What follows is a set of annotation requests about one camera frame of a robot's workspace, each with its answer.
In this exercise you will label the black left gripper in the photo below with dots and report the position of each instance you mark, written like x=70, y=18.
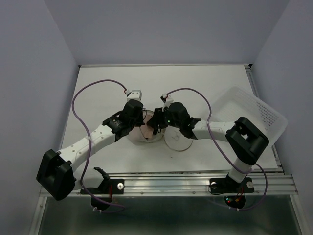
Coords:
x=140, y=122

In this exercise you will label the aluminium mounting rail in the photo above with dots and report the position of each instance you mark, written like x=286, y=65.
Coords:
x=192, y=184

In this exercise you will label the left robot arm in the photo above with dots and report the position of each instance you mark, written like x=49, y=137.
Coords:
x=56, y=171

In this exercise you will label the white perforated plastic basket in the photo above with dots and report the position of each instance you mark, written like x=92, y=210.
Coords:
x=236, y=102

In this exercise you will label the white mesh laundry bag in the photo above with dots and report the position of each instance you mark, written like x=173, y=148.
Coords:
x=171, y=136

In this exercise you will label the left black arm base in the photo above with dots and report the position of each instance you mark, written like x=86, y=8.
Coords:
x=101, y=196

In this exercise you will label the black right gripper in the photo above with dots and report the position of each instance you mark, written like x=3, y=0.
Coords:
x=156, y=118

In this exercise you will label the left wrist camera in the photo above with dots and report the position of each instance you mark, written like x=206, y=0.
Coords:
x=133, y=95

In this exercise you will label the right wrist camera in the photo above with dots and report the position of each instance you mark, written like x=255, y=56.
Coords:
x=167, y=101

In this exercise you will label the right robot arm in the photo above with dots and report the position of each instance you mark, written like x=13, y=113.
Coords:
x=245, y=139

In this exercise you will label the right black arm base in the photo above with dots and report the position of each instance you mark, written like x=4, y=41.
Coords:
x=236, y=191

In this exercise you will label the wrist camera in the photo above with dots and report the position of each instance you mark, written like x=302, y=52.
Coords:
x=167, y=101
x=133, y=95

